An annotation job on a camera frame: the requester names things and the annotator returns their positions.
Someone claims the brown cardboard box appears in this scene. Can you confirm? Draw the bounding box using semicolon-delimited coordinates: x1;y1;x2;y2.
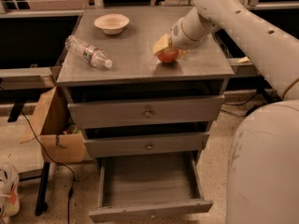
21;87;86;163

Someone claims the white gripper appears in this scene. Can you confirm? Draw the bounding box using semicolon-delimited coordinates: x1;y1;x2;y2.
152;16;203;60

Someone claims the grey open bottom drawer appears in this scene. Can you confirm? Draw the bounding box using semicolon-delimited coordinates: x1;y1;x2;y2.
89;152;213;223

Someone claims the black table leg at right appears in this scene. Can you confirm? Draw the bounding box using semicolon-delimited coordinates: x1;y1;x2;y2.
256;88;274;104

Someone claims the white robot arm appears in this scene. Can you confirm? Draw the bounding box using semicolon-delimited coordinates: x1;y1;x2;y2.
153;0;299;224

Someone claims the black power adapter with cable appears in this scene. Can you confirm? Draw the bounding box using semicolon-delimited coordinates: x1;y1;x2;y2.
221;92;258;119

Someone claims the grey top drawer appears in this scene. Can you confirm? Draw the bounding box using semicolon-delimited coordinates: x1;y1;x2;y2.
68;95;224;129

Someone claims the small yellow foam piece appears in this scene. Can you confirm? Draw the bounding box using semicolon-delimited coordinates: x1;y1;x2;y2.
237;56;249;63

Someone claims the white sneaker with orange accents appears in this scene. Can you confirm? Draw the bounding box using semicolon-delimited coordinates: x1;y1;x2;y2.
0;163;20;224

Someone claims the grey middle drawer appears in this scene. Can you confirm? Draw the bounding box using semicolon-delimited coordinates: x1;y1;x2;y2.
85;133;209;158

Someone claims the red apple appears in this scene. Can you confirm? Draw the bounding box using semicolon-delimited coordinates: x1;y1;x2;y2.
157;49;179;63

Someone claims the clear bottle with colourful label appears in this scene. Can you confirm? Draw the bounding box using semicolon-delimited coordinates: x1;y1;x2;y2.
64;35;113;69

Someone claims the grey wooden drawer cabinet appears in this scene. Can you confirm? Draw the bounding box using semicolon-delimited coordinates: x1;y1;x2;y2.
58;7;233;144

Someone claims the cream shallow bowl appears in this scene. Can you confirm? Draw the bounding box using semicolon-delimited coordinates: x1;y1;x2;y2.
94;14;130;35

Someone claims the black floor cable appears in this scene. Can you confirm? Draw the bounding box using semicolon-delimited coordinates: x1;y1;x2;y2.
20;110;77;224

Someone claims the black table leg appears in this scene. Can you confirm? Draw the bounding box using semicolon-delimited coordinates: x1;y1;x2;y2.
35;162;50;217
256;88;274;104

